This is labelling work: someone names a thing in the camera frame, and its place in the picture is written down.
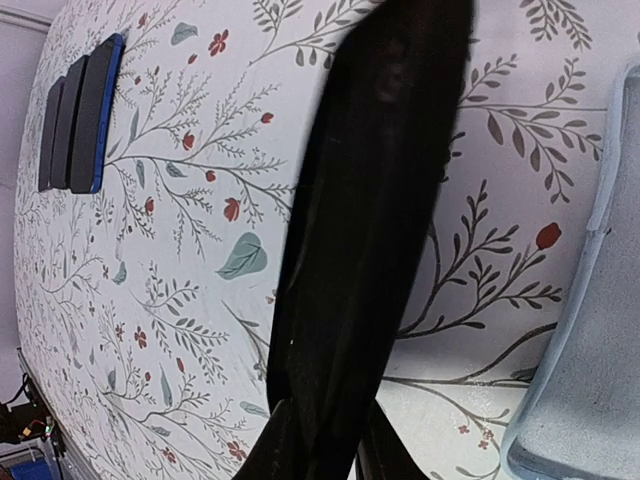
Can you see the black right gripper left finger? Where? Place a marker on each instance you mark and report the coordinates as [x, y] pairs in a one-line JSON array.
[[275, 454]]

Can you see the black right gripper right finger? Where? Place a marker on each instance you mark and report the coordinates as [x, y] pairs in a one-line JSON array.
[[381, 455]]

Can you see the light blue phone case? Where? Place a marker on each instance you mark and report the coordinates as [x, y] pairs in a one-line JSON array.
[[579, 418]]

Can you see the black phone case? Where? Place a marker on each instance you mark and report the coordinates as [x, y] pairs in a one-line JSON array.
[[362, 209]]

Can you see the black phone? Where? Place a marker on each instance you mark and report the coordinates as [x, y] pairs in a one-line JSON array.
[[48, 133], [66, 123], [93, 116]]

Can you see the left arm base with board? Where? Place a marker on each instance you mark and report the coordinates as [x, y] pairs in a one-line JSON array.
[[26, 417]]

